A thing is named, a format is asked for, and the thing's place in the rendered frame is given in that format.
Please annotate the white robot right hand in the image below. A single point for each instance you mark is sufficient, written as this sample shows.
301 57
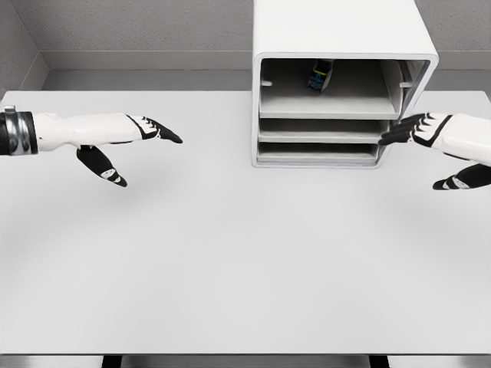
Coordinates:
460 134

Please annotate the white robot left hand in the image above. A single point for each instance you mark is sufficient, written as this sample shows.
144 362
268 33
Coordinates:
115 128

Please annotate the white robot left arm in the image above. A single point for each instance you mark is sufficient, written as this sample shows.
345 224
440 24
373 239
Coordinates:
46 130

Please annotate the white multi-storey storage cabinet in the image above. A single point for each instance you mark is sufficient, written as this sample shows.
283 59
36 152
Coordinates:
337 27

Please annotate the white deep cabinet drawer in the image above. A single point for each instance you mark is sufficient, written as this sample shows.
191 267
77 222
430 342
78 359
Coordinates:
330 103

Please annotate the white shallow cabinet drawer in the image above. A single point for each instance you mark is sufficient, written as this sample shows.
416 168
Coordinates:
318 155
322 133

